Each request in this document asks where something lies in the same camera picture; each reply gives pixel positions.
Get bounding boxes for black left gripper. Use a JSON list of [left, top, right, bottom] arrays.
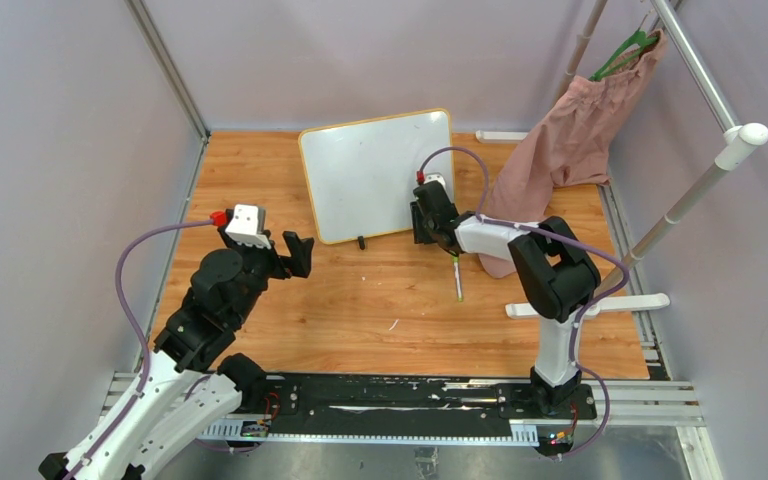
[[221, 223, 314, 324]]

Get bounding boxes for white green marker pen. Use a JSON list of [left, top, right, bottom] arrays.
[[452, 256, 464, 302]]

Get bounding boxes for yellow-framed whiteboard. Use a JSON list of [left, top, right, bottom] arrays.
[[298, 108, 453, 244]]

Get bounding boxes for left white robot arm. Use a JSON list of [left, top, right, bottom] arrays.
[[38, 227, 315, 479]]

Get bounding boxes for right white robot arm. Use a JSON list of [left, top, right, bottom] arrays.
[[411, 181, 601, 418]]

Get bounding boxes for pink cloth shorts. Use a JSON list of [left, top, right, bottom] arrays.
[[481, 29, 669, 280]]

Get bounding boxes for green clothes hanger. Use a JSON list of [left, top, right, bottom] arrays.
[[588, 29, 659, 82]]

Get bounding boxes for white metal clothes rack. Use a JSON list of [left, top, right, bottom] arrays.
[[475, 0, 768, 321]]

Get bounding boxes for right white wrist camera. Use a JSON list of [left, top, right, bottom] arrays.
[[422, 173, 450, 198]]

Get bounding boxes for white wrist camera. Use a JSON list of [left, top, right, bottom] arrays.
[[422, 173, 450, 198], [225, 204, 272, 250]]

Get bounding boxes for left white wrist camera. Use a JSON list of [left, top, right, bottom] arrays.
[[225, 204, 272, 250]]

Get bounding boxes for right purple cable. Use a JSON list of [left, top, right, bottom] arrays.
[[415, 146, 632, 458]]

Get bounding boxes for purple cable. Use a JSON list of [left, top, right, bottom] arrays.
[[62, 209, 230, 480], [415, 146, 632, 458]]

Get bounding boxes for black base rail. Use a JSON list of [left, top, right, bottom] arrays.
[[148, 370, 601, 458]]

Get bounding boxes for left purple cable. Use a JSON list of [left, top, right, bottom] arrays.
[[62, 209, 230, 480]]

